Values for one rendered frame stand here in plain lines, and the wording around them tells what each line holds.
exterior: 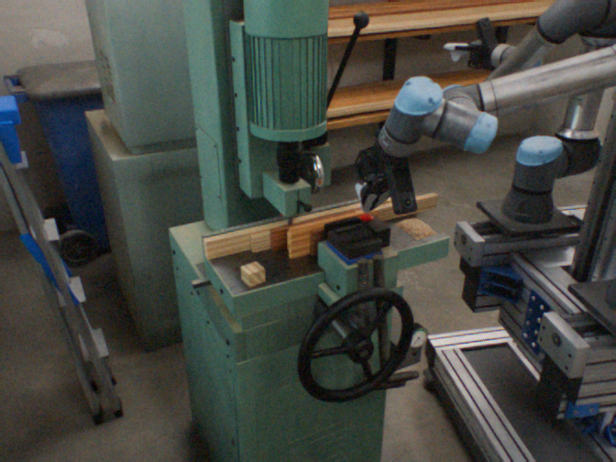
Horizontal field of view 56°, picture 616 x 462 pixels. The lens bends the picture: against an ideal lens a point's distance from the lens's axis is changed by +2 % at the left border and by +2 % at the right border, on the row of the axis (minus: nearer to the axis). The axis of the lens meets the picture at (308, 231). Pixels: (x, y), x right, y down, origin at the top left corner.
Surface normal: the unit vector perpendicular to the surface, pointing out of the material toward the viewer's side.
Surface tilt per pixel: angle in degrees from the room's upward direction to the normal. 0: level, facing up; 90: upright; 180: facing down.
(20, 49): 90
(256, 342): 90
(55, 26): 90
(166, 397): 0
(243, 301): 90
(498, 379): 0
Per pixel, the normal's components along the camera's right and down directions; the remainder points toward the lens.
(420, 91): 0.22, -0.55
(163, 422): 0.00, -0.88
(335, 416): 0.45, 0.42
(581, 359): 0.20, 0.47
